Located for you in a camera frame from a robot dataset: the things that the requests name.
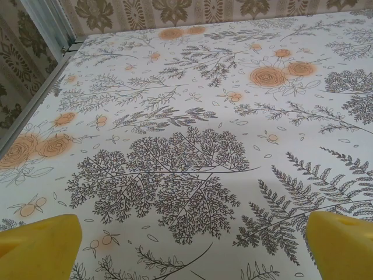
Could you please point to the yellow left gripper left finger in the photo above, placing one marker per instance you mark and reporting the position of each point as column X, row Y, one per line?
column 38, row 251

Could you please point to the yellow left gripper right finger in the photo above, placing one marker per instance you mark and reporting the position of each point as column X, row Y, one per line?
column 344, row 251

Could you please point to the white floral tablecloth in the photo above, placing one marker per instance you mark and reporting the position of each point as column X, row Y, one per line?
column 204, row 87

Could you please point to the aluminium table edge rail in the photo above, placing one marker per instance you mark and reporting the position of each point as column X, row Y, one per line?
column 35, row 96

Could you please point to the aluminium frame post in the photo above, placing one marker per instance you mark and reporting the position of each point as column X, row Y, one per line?
column 49, row 20

